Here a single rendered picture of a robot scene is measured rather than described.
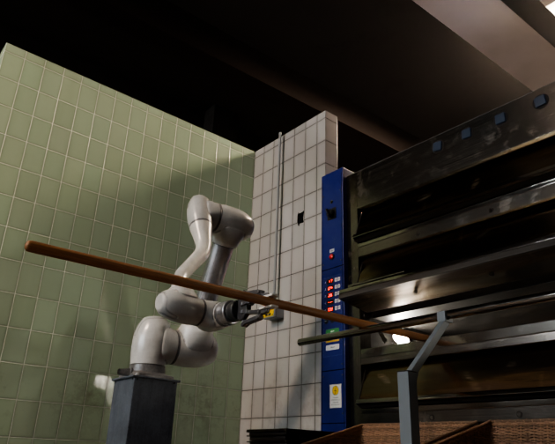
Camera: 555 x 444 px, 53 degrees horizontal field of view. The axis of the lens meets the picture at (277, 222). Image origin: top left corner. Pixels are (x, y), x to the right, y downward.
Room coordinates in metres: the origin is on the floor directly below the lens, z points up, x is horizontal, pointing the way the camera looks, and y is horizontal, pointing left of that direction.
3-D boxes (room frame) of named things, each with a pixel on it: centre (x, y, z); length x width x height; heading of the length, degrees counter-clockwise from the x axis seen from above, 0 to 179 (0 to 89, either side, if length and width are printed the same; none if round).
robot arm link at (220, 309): (2.03, 0.16, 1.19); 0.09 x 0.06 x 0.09; 129
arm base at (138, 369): (2.51, 0.56, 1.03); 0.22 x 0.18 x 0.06; 128
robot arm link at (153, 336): (2.53, 0.54, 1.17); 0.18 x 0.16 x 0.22; 124
